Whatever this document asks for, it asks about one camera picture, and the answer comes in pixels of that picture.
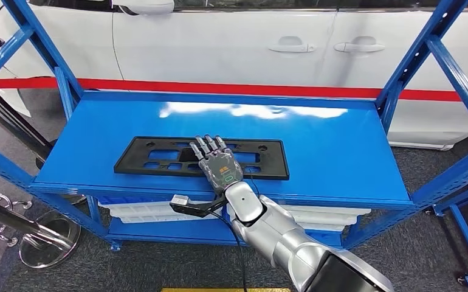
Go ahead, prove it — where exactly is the black plastic plate bracket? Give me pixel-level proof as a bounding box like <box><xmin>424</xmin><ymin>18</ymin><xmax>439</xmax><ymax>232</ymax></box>
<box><xmin>114</xmin><ymin>136</ymin><xmax>291</xmax><ymax>181</ymax></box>

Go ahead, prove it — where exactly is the blue metal shelf rack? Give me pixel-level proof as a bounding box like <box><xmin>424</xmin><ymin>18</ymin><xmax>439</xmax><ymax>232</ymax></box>
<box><xmin>0</xmin><ymin>0</ymin><xmax>468</xmax><ymax>252</ymax></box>

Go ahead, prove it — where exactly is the red barrier belt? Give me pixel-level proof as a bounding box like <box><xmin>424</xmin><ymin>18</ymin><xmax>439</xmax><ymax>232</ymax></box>
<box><xmin>0</xmin><ymin>77</ymin><xmax>468</xmax><ymax>103</ymax></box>

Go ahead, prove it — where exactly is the white car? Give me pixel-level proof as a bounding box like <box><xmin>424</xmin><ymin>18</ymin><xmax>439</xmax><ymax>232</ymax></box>
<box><xmin>0</xmin><ymin>0</ymin><xmax>468</xmax><ymax>151</ymax></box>

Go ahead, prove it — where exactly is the white plastic tray stack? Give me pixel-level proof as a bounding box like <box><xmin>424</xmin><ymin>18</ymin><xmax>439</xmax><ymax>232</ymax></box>
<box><xmin>278</xmin><ymin>204</ymin><xmax>372</xmax><ymax>232</ymax></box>
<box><xmin>98</xmin><ymin>199</ymin><xmax>216</xmax><ymax>225</ymax></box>

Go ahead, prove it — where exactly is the white car side mirror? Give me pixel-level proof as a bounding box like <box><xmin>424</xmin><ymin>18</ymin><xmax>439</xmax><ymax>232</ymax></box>
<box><xmin>112</xmin><ymin>0</ymin><xmax>175</xmax><ymax>16</ymax></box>

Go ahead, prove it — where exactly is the blue wheeled rack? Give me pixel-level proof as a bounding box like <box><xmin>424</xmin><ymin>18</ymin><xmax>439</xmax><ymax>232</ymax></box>
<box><xmin>431</xmin><ymin>173</ymin><xmax>468</xmax><ymax>292</ymax></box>

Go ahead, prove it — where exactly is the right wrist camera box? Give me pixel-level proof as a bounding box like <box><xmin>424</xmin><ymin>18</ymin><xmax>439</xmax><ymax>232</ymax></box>
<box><xmin>169</xmin><ymin>194</ymin><xmax>227</xmax><ymax>219</ymax></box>

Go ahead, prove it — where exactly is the white car door handle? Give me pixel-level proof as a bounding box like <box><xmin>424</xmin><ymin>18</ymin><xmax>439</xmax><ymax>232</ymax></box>
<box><xmin>268</xmin><ymin>35</ymin><xmax>317</xmax><ymax>54</ymax></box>
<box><xmin>334</xmin><ymin>35</ymin><xmax>385</xmax><ymax>54</ymax></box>

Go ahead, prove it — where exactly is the chrome stanchion post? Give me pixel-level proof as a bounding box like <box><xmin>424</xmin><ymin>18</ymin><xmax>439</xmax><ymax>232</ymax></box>
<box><xmin>0</xmin><ymin>193</ymin><xmax>82</xmax><ymax>270</ymax></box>

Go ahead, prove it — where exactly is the black metal floor frame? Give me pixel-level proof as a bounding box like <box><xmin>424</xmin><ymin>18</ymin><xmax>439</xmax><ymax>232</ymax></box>
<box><xmin>0</xmin><ymin>88</ymin><xmax>53</xmax><ymax>151</ymax></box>

